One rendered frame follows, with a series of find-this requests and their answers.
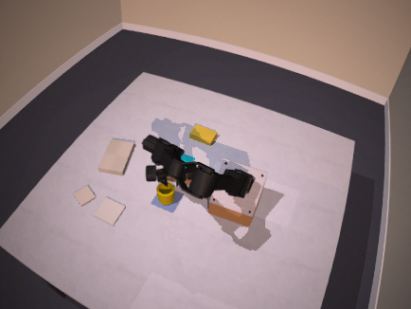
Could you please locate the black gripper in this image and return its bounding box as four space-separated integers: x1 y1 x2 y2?
146 164 197 188

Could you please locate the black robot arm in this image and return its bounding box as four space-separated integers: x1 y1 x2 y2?
141 135 255 199

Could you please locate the brown wooden bar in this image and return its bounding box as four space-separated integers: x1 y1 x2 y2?
166 177 191 185

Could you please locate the yellow cup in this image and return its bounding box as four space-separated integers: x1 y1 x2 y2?
156 182 174 205

